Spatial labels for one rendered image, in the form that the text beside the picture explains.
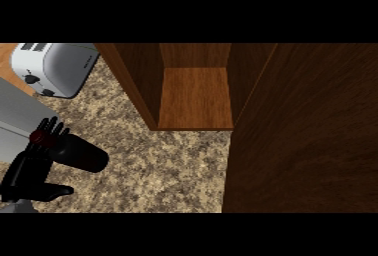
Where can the open wooden cabinet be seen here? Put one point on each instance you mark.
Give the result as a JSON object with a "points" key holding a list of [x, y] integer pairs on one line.
{"points": [[189, 90]]}

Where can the dark wooden cabinet door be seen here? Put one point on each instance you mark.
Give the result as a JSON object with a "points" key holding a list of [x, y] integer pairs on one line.
{"points": [[304, 133]]}

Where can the dark wine bottle red cap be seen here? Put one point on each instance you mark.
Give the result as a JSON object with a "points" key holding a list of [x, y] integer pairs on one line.
{"points": [[78, 154]]}

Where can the silver toaster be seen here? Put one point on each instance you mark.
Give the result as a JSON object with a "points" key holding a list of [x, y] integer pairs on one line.
{"points": [[53, 68]]}

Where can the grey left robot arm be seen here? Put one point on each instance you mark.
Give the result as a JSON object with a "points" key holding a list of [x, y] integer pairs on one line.
{"points": [[19, 206]]}

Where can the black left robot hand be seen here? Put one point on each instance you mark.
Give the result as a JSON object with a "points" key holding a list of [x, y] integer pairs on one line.
{"points": [[27, 173]]}

